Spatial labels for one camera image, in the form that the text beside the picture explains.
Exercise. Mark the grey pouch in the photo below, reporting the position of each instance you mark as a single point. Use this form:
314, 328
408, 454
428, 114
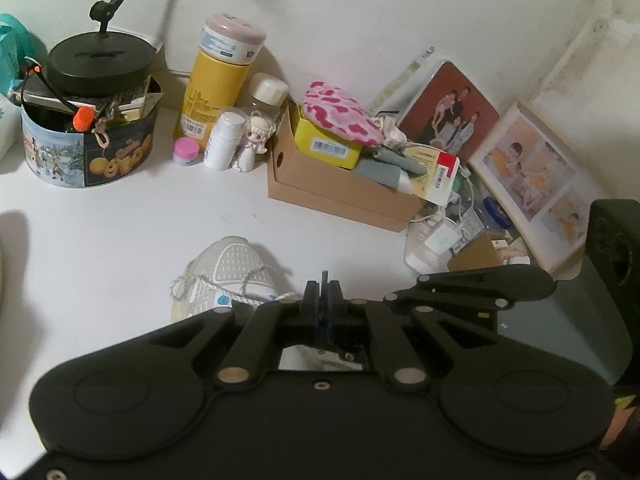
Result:
385, 170

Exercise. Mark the pink heart-patterned cloth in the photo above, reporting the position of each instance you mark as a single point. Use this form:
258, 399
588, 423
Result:
340, 112

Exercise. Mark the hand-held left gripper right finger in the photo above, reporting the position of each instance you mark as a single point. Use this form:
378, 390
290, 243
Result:
335, 310

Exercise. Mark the blonde doll figurine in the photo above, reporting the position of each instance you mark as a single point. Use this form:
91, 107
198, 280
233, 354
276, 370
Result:
252, 142

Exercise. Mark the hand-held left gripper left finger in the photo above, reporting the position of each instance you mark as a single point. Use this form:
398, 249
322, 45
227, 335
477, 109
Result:
311, 310

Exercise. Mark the white tissue pack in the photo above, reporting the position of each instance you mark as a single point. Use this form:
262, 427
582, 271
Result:
6, 125

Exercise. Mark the white mesh sneaker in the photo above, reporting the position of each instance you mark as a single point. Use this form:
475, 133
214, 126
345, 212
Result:
235, 260

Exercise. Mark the clear plastic container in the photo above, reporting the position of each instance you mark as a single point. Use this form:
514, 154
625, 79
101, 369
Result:
420, 257

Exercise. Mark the white box with red label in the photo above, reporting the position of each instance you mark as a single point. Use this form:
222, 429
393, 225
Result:
435, 172

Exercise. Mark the yellow box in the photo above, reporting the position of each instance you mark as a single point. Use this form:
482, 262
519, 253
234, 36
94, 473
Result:
325, 147

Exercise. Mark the blue lid jar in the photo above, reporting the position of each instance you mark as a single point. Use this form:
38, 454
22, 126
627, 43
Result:
497, 212

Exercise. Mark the white charger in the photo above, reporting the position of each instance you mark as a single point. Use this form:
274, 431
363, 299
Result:
442, 237

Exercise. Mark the orange cap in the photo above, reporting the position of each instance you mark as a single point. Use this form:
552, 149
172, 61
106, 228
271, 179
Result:
81, 120

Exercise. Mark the clear bottle with white cap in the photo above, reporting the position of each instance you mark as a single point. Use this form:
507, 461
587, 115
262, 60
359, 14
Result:
267, 92

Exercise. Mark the brown cardboard piece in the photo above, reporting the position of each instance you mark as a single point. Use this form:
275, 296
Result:
477, 257

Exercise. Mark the teal plastic bag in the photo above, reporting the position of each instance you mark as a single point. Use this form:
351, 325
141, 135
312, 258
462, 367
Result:
15, 45

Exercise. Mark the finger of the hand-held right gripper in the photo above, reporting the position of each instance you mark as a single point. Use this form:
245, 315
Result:
450, 297
460, 277

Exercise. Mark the white paper sheet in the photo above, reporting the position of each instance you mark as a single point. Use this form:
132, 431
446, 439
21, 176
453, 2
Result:
405, 85

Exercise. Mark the wooden framed baby photo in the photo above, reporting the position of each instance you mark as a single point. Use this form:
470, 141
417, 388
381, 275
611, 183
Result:
540, 180

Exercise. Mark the framed family photo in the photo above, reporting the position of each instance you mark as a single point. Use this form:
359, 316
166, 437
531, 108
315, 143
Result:
450, 110

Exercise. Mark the yellow canister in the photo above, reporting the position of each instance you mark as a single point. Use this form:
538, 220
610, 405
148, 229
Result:
210, 95

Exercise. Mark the black desk lamp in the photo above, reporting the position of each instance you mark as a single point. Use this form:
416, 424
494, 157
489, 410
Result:
100, 62

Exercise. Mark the brown cardboard box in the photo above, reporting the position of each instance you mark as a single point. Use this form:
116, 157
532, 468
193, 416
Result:
330, 195

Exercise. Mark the white jar with pink lid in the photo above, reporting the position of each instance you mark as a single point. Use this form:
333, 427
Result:
232, 37

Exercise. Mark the small white bottle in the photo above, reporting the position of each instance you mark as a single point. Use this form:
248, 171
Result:
222, 142

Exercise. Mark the black flat case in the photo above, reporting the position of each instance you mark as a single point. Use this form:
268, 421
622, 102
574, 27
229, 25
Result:
42, 91

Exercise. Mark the small pink jar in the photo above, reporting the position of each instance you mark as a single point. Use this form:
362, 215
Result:
186, 152

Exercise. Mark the round blue cookie tin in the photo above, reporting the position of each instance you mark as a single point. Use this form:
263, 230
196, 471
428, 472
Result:
60, 155

